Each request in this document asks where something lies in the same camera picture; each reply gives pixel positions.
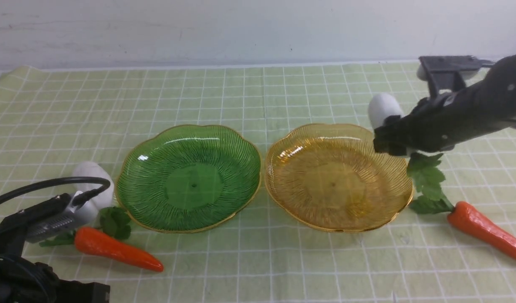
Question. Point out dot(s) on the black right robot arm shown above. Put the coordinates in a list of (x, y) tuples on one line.
[(502, 73)]

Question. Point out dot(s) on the green plastic plate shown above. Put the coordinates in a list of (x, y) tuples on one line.
[(189, 179)]

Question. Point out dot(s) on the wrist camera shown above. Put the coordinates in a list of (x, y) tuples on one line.
[(73, 216), (449, 72)]

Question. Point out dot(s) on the amber plastic plate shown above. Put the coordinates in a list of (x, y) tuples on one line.
[(329, 177)]

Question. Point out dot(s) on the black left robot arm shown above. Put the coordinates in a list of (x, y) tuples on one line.
[(22, 281)]

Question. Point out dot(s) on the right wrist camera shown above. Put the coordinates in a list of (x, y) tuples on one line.
[(449, 72)]

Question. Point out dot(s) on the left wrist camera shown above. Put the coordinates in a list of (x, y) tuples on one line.
[(73, 216)]

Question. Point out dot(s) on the orange carrot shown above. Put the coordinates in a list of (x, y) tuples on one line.
[(468, 219), (94, 242)]

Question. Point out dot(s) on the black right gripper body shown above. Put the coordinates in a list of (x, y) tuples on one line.
[(474, 112)]

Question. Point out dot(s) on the green checked tablecloth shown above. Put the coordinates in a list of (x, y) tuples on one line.
[(52, 120)]

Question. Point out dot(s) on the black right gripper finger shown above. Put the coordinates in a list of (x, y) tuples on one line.
[(395, 127), (383, 146)]

